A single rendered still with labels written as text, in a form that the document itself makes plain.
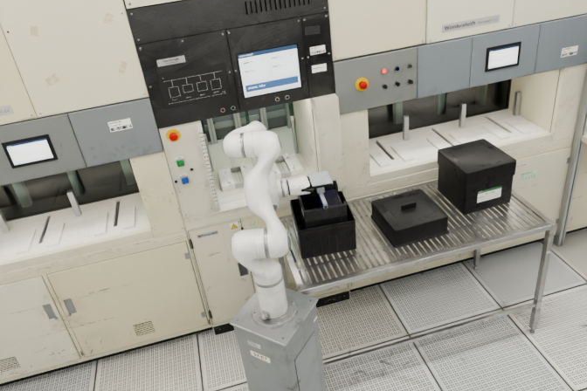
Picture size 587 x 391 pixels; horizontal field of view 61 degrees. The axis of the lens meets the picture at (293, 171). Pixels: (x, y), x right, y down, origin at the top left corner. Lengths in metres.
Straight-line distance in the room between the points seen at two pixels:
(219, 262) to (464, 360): 1.44
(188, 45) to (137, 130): 0.46
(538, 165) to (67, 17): 2.70
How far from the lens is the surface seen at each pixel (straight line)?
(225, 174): 2.95
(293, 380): 2.28
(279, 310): 2.14
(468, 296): 3.37
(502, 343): 3.15
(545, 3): 2.99
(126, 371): 3.26
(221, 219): 2.71
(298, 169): 2.88
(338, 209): 2.35
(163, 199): 2.62
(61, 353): 3.28
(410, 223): 2.47
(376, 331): 3.12
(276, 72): 2.42
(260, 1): 2.34
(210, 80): 2.38
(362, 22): 2.50
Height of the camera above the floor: 2.32
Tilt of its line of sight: 30 degrees down
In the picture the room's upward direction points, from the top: 7 degrees counter-clockwise
